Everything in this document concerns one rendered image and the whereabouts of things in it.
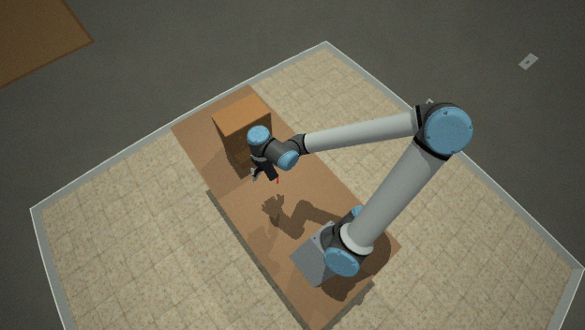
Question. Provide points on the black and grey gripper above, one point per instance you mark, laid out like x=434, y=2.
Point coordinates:
x=257, y=170

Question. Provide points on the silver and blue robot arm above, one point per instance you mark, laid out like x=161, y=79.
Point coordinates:
x=439, y=129

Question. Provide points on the brown chest of drawers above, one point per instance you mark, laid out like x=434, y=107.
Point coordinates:
x=237, y=116

